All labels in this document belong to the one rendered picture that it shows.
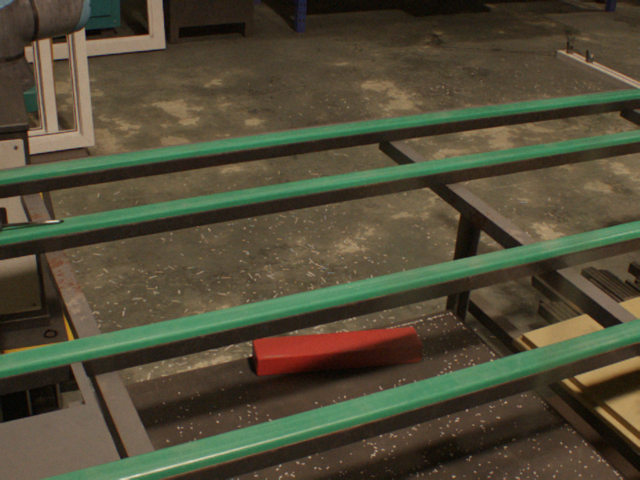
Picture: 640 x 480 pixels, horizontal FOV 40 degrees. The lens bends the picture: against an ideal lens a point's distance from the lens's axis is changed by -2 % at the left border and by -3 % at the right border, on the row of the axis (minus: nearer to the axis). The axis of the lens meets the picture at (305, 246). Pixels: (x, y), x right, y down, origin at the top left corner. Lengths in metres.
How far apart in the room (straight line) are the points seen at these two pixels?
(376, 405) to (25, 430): 0.42
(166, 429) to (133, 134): 2.71
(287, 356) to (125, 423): 0.50
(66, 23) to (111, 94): 2.04
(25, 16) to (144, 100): 2.05
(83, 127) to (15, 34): 1.35
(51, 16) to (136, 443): 1.61
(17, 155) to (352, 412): 1.13
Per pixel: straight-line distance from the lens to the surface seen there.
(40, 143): 3.74
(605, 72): 2.50
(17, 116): 1.99
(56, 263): 1.44
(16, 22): 2.45
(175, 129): 4.10
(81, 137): 3.77
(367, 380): 1.57
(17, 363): 1.17
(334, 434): 1.06
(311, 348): 1.57
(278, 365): 1.55
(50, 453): 1.05
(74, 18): 2.54
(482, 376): 1.16
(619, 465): 1.97
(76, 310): 1.32
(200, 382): 1.55
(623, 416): 1.54
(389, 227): 3.31
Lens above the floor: 1.55
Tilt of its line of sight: 30 degrees down
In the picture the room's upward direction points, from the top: 3 degrees clockwise
